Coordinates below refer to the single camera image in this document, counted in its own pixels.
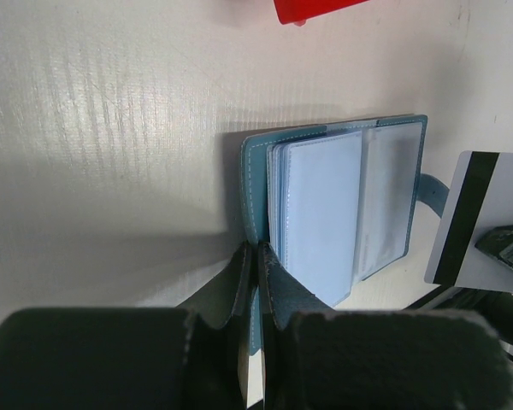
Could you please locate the white magnetic-stripe card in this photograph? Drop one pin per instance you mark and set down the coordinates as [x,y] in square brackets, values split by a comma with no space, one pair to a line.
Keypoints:
[389,180]
[480,199]

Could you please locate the red plastic bin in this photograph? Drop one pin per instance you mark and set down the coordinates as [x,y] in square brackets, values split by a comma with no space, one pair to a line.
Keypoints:
[299,11]

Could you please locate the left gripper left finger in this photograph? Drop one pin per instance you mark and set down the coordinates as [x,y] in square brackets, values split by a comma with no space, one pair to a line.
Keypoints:
[193,356]

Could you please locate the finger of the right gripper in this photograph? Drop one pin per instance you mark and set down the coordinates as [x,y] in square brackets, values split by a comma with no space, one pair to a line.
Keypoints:
[497,244]

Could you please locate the blue leather card holder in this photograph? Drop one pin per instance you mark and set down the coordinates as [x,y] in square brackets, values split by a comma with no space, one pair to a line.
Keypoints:
[301,191]

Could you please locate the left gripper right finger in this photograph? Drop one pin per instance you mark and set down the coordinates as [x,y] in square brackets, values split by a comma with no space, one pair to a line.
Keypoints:
[316,357]

